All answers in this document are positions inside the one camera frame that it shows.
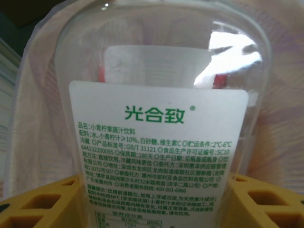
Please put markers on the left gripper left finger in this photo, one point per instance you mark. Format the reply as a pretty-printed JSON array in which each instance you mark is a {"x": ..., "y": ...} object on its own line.
[{"x": 47, "y": 206}]

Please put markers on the small green carton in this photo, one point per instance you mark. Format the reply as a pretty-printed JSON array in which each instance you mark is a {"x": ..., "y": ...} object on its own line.
[{"x": 161, "y": 142}]

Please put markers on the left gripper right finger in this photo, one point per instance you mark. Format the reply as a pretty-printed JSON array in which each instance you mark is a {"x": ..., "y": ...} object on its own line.
[{"x": 268, "y": 206}]

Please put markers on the pink mesh waste bin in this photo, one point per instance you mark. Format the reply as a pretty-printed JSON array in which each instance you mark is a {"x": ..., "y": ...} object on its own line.
[{"x": 42, "y": 118}]

